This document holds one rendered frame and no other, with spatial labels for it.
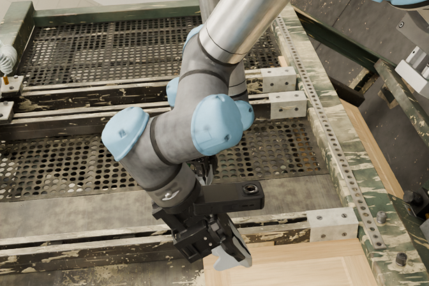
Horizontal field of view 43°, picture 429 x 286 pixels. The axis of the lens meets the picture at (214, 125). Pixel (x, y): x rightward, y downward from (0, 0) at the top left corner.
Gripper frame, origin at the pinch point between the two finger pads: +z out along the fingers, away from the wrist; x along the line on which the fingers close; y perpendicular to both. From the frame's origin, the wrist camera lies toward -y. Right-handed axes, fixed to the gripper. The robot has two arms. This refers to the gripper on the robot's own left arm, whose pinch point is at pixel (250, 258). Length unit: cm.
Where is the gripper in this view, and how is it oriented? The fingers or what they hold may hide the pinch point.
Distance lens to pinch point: 98.0
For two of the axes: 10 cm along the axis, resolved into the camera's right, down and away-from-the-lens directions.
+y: -8.5, 5.0, 1.7
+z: 5.1, 7.0, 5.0
